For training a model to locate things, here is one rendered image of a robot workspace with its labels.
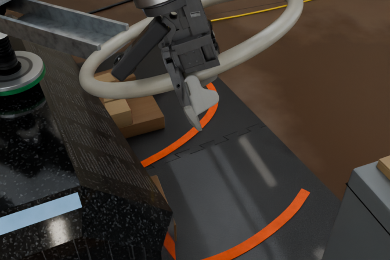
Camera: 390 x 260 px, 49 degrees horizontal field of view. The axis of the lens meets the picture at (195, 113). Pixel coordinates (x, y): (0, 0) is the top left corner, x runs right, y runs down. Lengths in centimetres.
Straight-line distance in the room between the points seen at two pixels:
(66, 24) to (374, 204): 91
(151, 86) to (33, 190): 52
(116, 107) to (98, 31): 120
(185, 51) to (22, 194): 63
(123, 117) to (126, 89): 158
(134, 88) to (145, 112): 170
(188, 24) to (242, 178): 159
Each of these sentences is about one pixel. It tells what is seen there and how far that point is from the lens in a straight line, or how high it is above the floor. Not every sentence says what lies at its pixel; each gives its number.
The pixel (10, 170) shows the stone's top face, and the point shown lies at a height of 83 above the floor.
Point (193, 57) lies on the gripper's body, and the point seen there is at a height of 128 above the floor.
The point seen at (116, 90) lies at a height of 120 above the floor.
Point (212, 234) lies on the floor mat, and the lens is 197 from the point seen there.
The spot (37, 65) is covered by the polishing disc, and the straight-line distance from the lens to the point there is 145.
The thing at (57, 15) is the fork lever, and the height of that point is 110.
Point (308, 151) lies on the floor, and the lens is 240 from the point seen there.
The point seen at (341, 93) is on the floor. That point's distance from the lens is 287.
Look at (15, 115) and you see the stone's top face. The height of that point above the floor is 83.
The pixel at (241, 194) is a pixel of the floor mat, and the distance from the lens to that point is 211.
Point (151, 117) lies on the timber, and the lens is 239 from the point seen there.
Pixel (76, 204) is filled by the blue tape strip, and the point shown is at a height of 80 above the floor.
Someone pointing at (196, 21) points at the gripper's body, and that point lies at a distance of 65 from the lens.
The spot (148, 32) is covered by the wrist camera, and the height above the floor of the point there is 132.
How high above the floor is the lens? 164
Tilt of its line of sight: 40 degrees down
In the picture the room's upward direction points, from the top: straight up
